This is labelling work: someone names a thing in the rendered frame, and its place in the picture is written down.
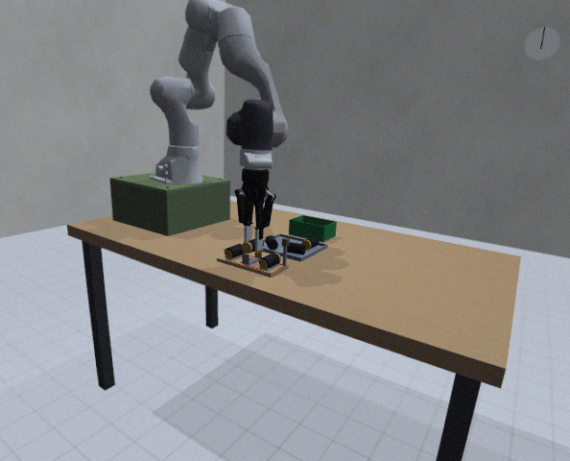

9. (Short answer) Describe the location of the light blue tray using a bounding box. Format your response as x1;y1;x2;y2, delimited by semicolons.
263;233;327;261

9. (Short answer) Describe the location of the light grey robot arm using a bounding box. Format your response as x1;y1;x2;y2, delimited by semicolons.
150;0;288;184

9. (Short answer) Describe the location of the black battery with gold end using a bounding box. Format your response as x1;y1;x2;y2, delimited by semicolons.
242;239;255;254
260;253;281;268
287;242;306;255
301;236;319;250
226;243;244;258
265;235;278;250

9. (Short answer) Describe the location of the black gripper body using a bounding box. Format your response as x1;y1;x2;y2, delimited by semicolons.
242;168;269;202

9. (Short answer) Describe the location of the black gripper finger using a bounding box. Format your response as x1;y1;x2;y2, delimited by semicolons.
252;188;276;251
234;188;254;243

